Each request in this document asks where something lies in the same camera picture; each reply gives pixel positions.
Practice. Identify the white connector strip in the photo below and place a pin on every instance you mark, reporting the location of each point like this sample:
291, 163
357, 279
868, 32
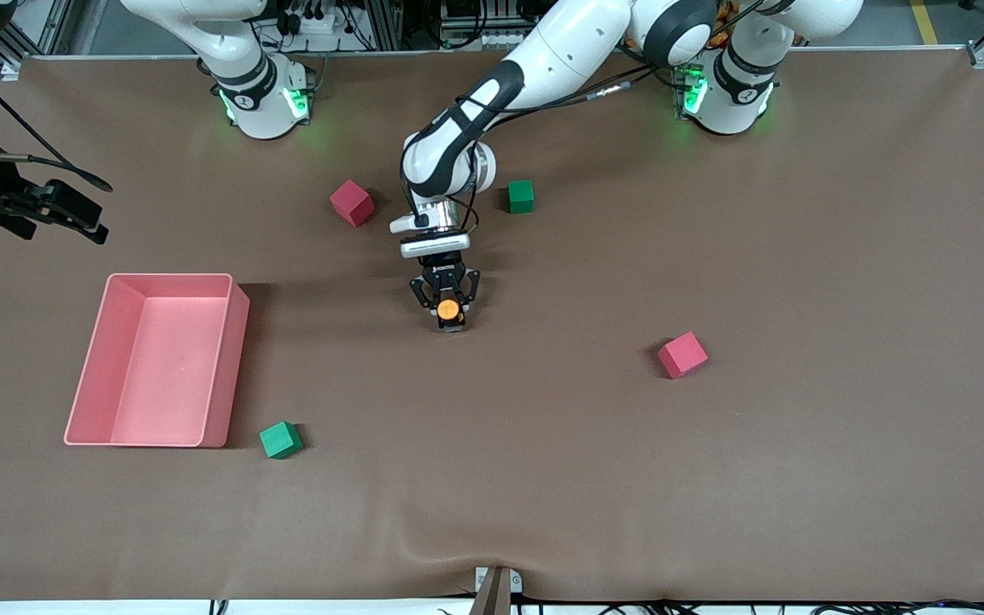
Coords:
488, 40

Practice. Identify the orange push button switch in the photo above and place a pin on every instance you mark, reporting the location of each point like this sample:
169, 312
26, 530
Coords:
448, 308

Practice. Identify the orange packaged goods pile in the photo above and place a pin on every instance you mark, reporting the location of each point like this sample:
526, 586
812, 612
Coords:
724, 13

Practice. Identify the aluminium frame post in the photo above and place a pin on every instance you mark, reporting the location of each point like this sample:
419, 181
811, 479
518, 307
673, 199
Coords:
387, 21

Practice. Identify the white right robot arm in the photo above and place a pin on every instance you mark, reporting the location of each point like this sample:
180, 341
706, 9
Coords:
257, 102

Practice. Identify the red foam cube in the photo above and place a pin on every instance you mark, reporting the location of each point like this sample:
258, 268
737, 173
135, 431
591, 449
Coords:
352, 203
682, 355

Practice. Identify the green foam cube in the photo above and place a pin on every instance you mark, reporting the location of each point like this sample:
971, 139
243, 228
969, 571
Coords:
279, 441
521, 196

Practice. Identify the grey metal mount bracket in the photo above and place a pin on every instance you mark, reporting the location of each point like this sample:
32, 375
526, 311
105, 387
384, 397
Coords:
497, 589

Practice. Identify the brown table mat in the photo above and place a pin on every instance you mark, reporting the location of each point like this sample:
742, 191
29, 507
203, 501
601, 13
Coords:
492, 478

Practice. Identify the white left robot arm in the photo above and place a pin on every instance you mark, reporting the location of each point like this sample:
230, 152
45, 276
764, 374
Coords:
560, 51

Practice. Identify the white power strip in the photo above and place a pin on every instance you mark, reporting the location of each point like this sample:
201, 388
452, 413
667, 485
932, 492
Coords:
313, 21

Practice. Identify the pink plastic bin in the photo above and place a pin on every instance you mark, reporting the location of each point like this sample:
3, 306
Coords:
167, 384

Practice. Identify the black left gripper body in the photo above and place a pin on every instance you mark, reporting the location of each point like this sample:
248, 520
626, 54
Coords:
444, 270

